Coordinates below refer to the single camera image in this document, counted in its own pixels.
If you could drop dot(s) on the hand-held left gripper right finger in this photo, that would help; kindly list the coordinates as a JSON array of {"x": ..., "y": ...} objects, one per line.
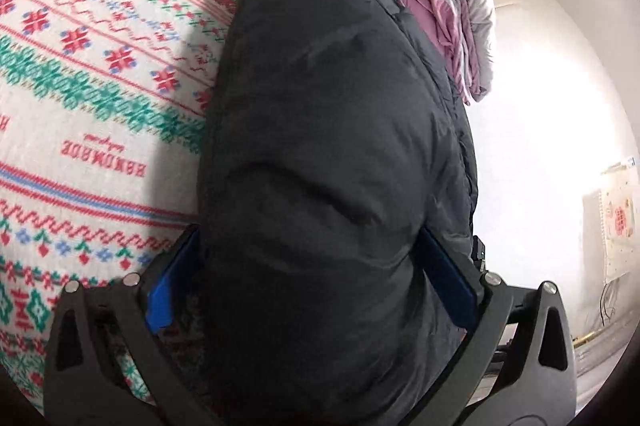
[{"x": 450, "y": 281}]

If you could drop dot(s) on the cream wall hanging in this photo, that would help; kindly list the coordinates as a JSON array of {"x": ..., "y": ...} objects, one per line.
[{"x": 620, "y": 216}]

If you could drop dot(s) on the black puffer jacket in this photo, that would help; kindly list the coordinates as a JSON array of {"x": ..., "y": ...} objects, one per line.
[{"x": 325, "y": 130}]

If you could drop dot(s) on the red green patterned blanket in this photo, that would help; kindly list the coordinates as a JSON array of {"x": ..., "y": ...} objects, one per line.
[{"x": 100, "y": 55}]

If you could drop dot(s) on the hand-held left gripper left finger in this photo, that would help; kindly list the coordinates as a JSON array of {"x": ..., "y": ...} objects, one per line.
[{"x": 160, "y": 296}]

